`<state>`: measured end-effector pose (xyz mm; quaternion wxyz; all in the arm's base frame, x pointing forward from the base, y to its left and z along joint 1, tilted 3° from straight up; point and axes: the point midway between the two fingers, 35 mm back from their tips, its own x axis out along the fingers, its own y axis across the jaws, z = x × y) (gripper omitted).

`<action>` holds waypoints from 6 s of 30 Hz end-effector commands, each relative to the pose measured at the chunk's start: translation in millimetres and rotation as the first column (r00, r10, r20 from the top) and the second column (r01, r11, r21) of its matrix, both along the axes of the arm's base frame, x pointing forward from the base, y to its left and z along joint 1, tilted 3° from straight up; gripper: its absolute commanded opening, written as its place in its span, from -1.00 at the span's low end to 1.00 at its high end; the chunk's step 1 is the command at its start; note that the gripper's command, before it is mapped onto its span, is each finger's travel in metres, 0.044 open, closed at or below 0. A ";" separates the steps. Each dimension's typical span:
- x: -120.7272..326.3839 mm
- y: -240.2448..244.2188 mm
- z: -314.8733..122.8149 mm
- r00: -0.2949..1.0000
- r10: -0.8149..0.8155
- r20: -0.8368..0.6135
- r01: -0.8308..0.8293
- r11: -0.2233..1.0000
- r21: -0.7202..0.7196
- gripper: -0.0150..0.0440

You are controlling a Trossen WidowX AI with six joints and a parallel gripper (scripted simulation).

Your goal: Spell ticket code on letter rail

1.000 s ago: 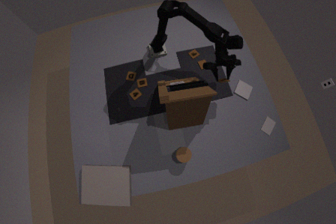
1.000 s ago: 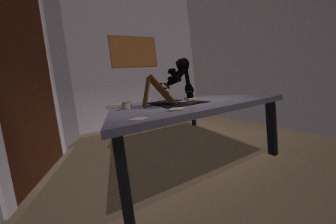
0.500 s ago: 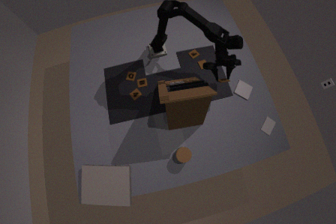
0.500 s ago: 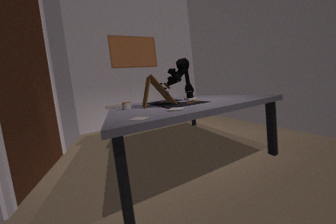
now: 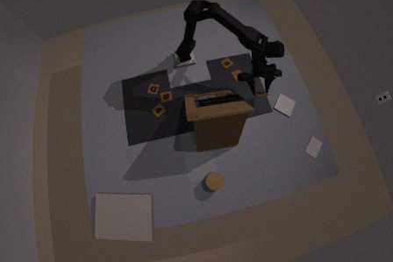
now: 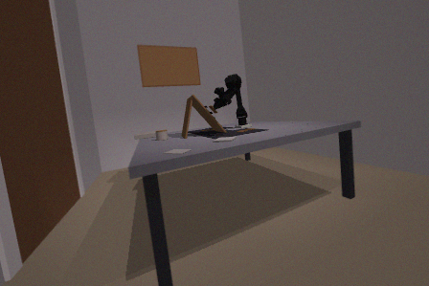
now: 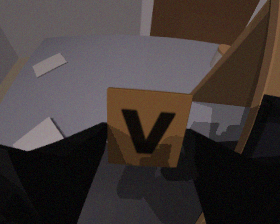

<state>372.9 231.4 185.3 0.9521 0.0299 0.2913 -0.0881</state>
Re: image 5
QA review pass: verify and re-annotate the brown letter tile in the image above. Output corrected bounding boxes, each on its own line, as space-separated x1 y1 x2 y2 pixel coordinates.
161 91 173 103
220 58 234 69
152 103 166 117
147 84 160 95
231 69 242 81
255 92 269 97

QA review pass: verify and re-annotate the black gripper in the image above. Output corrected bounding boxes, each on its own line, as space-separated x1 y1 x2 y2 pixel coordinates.
238 58 282 96

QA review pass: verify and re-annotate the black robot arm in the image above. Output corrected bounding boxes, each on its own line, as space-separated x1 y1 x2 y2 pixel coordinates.
176 0 284 78

